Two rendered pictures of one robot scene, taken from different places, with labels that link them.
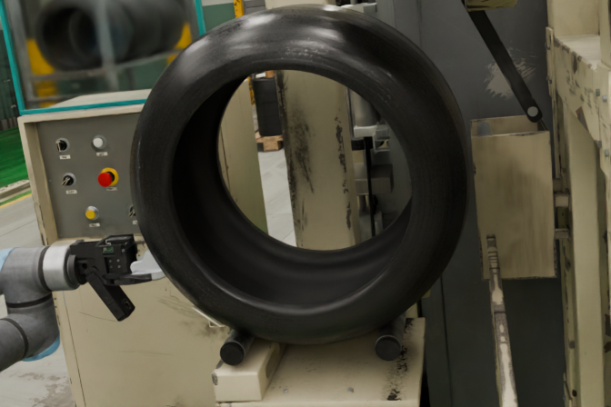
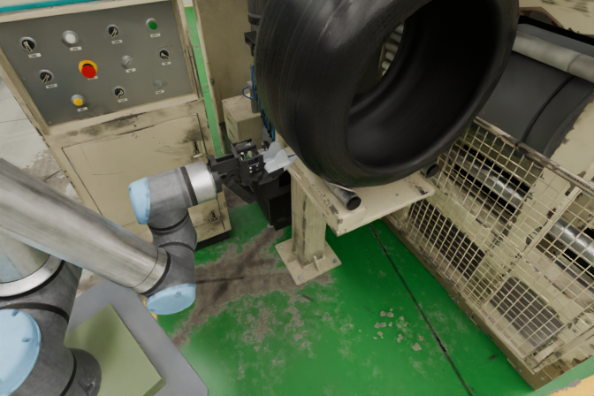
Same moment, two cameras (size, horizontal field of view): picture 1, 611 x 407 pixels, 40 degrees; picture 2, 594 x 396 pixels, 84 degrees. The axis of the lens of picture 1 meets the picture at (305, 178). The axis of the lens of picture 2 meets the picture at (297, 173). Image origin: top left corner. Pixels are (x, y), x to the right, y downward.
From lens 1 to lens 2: 122 cm
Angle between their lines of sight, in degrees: 45
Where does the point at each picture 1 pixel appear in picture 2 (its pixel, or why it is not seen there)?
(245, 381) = (358, 215)
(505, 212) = not seen: hidden behind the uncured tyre
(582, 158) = not seen: hidden behind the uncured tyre
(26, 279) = (178, 206)
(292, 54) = not seen: outside the picture
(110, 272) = (250, 176)
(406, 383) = (416, 180)
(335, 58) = not seen: outside the picture
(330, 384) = (382, 194)
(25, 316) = (178, 232)
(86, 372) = (106, 209)
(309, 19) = not seen: outside the picture
